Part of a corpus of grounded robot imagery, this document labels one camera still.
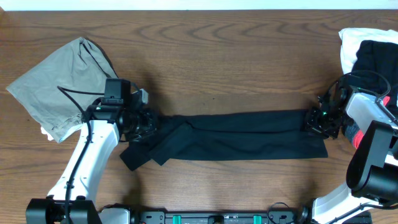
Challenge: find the left black cable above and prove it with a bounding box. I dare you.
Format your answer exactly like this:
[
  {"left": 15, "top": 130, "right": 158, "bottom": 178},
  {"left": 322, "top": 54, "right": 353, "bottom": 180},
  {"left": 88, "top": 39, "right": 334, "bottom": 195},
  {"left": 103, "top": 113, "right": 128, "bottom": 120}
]
[{"left": 57, "top": 85, "right": 106, "bottom": 224}]

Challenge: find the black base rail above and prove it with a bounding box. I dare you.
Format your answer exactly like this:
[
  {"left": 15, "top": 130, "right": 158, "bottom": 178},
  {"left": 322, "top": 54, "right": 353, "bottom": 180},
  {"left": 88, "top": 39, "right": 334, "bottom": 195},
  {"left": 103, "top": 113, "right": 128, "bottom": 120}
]
[{"left": 99, "top": 211, "right": 373, "bottom": 224}]

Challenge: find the folded olive green garment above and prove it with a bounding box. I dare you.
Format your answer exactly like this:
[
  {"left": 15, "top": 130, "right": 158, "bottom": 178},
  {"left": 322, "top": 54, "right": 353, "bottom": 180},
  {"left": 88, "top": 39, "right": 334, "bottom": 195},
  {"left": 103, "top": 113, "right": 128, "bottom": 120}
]
[{"left": 6, "top": 37, "right": 117, "bottom": 143}]

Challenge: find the black Sydrogen polo shirt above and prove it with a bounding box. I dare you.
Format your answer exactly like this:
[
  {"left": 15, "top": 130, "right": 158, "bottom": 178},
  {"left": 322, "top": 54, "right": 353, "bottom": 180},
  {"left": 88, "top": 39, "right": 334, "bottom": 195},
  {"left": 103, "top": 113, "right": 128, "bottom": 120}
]
[{"left": 120, "top": 110, "right": 328, "bottom": 170}]

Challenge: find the white garment under olive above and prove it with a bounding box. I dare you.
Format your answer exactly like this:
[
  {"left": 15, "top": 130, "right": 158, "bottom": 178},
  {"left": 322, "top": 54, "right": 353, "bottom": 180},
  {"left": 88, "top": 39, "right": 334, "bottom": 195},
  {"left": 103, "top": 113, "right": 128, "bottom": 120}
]
[{"left": 40, "top": 126, "right": 54, "bottom": 141}]

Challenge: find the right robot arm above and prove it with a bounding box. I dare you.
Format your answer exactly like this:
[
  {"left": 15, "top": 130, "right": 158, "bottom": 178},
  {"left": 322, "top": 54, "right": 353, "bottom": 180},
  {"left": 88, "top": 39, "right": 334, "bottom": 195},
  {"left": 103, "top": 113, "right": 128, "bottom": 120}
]
[{"left": 297, "top": 85, "right": 397, "bottom": 223}]

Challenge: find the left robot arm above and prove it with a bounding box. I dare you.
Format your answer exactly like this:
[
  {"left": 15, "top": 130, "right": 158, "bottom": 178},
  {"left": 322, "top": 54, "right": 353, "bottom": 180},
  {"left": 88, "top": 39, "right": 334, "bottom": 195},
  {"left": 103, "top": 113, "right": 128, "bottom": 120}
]
[{"left": 25, "top": 89, "right": 155, "bottom": 223}]

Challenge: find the white garment on right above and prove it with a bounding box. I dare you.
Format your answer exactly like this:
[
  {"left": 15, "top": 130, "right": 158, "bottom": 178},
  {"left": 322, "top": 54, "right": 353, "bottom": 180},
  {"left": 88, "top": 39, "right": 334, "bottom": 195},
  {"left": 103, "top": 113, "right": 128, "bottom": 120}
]
[{"left": 338, "top": 28, "right": 397, "bottom": 73}]

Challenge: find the black grey red garment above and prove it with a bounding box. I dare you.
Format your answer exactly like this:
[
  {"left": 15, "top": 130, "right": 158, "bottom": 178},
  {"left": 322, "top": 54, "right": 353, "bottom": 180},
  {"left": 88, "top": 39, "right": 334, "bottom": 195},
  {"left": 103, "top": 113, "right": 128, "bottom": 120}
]
[{"left": 343, "top": 40, "right": 397, "bottom": 146}]

